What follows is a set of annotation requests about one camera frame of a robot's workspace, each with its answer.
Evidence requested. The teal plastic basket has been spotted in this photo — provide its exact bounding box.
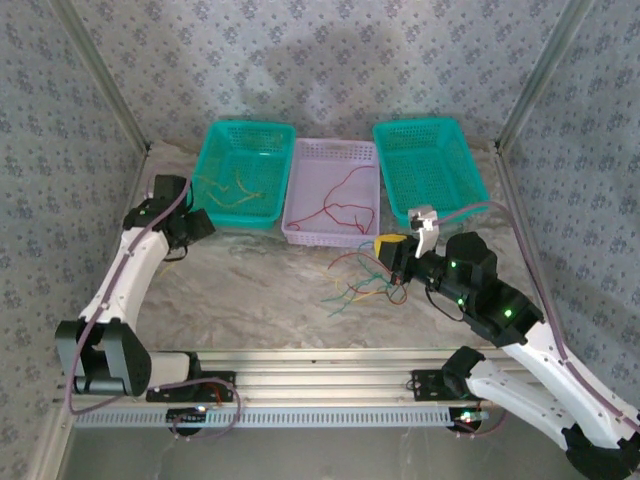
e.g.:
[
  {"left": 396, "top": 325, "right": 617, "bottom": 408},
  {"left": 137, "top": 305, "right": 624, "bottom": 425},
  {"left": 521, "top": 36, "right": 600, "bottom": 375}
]
[
  {"left": 372, "top": 117, "right": 490, "bottom": 227},
  {"left": 192, "top": 120, "right": 297, "bottom": 232}
]

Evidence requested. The lavender plastic basket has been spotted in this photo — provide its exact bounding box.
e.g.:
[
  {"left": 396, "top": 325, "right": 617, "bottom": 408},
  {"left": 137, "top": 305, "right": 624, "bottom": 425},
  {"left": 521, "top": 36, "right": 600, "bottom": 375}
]
[{"left": 280, "top": 138, "right": 382, "bottom": 249}]

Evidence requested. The small black controller board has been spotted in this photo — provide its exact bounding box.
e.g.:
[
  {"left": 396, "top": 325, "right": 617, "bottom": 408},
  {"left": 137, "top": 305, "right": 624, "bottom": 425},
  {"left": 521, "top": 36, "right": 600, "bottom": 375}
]
[
  {"left": 166, "top": 405, "right": 210, "bottom": 437},
  {"left": 448, "top": 407, "right": 490, "bottom": 435}
]

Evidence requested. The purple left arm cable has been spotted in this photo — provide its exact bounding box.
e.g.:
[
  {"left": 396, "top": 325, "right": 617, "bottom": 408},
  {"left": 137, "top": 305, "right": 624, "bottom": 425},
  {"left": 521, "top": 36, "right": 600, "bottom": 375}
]
[{"left": 67, "top": 162, "right": 194, "bottom": 416}]

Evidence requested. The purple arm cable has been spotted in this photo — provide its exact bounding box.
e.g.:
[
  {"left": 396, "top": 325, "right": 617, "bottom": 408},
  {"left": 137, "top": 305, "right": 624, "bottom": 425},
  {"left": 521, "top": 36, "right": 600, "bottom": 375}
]
[
  {"left": 67, "top": 162, "right": 194, "bottom": 416},
  {"left": 435, "top": 202, "right": 640, "bottom": 434}
]

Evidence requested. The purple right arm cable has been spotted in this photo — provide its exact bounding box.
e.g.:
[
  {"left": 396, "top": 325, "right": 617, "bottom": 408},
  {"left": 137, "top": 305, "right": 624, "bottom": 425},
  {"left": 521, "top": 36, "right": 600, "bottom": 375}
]
[{"left": 435, "top": 202, "right": 640, "bottom": 434}]

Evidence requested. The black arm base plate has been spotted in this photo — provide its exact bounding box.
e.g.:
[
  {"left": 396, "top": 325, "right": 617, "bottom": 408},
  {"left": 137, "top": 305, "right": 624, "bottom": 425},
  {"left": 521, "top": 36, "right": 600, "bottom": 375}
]
[
  {"left": 410, "top": 368, "right": 454, "bottom": 403},
  {"left": 144, "top": 369, "right": 237, "bottom": 403}
]

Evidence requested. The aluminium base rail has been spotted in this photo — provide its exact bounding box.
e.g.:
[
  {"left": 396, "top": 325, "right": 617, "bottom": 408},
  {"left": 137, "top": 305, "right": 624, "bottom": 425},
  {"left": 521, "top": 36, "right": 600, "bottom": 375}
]
[{"left": 57, "top": 347, "right": 551, "bottom": 409}]

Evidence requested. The aluminium frame post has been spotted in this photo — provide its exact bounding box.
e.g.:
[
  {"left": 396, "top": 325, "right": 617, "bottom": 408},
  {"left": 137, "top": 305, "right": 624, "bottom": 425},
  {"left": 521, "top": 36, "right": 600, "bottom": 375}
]
[
  {"left": 493, "top": 0, "right": 596, "bottom": 151},
  {"left": 49, "top": 0, "right": 152, "bottom": 154}
]

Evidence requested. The slotted grey cable duct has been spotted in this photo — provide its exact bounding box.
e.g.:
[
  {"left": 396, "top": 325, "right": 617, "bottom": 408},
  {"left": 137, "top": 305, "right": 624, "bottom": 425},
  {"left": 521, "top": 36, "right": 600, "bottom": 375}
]
[{"left": 73, "top": 405, "right": 469, "bottom": 429}]

